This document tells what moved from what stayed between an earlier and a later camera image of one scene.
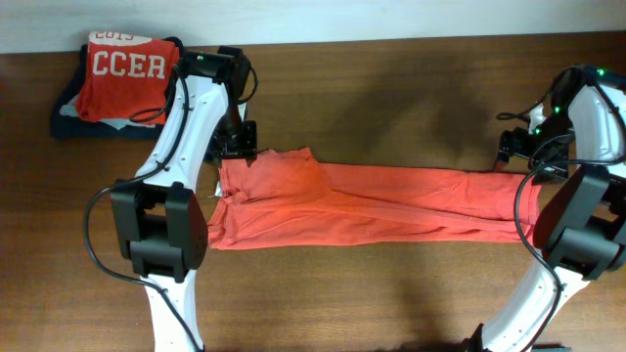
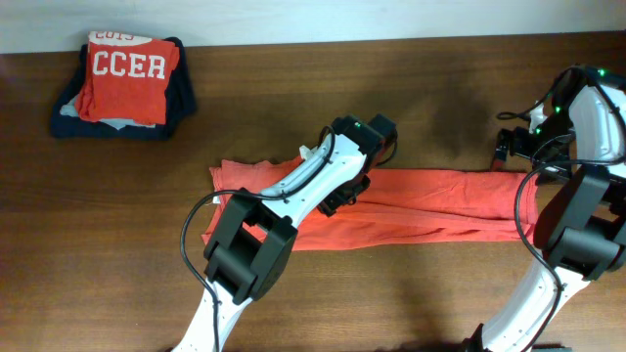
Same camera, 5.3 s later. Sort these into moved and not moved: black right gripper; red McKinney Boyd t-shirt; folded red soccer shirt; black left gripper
Moved: black left gripper
Not moved: black right gripper; red McKinney Boyd t-shirt; folded red soccer shirt
